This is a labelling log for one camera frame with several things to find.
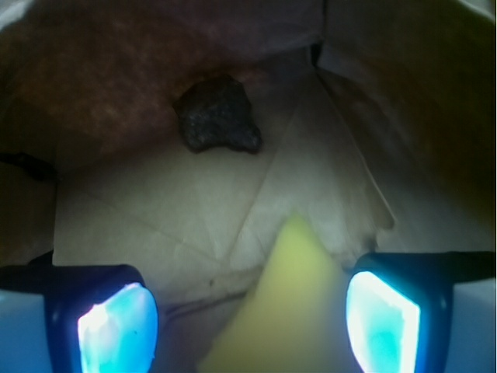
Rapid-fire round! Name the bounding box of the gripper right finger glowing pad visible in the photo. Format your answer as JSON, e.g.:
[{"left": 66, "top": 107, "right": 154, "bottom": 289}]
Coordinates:
[{"left": 346, "top": 252, "right": 496, "bottom": 372}]

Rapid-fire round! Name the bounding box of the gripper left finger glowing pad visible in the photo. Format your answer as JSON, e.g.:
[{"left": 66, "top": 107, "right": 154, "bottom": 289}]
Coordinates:
[{"left": 1, "top": 265, "right": 158, "bottom": 372}]

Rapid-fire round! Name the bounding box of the yellow sponge piece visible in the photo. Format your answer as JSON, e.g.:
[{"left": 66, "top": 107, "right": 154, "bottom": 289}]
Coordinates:
[{"left": 196, "top": 214, "right": 360, "bottom": 372}]

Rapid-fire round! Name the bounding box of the brown paper bag bin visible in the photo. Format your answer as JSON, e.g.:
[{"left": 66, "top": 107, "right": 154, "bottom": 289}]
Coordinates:
[{"left": 1, "top": 1, "right": 496, "bottom": 372}]

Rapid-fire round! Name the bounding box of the dark grey rock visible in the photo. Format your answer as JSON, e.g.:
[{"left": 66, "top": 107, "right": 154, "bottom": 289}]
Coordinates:
[{"left": 172, "top": 74, "right": 262, "bottom": 153}]

